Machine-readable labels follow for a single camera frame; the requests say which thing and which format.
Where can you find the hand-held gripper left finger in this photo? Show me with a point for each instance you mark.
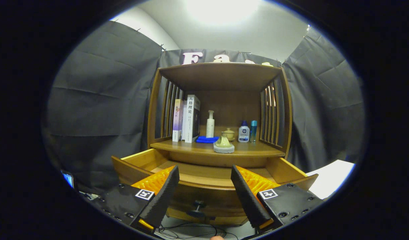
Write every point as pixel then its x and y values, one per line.
pixel 164 196

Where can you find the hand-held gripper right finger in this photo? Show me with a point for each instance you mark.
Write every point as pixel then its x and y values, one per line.
pixel 247 196

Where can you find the black drawer knob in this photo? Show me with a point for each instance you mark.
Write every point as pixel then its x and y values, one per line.
pixel 197 213

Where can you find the pale green object grey base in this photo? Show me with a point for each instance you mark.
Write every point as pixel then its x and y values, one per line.
pixel 223 143

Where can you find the wooden countertop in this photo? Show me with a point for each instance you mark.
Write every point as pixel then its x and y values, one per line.
pixel 251 150

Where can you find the brown wooden cabinet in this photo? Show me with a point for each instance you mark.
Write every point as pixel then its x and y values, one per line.
pixel 231 106

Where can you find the white lotion bottle blue cap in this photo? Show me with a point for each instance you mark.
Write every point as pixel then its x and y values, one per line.
pixel 244 135

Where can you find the beige lidded teacup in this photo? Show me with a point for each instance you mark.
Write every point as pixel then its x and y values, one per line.
pixel 229 134

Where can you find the teal bottle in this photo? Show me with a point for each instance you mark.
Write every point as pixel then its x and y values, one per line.
pixel 253 131

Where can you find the blue folded cloth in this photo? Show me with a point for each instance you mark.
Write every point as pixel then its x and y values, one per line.
pixel 206 139

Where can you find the purple book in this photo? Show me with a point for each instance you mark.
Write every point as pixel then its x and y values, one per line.
pixel 177 120

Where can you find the white pump bottle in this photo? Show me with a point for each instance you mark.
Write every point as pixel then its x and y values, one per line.
pixel 210 128

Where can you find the thick white book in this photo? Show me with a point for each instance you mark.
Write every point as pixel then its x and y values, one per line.
pixel 189 120

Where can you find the blue-lit screen device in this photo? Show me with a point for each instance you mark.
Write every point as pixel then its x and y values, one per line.
pixel 68 179

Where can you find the black backdrop cloth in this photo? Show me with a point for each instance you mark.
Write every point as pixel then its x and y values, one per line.
pixel 101 100

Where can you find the large ceiling light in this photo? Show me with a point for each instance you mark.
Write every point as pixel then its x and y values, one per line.
pixel 221 10

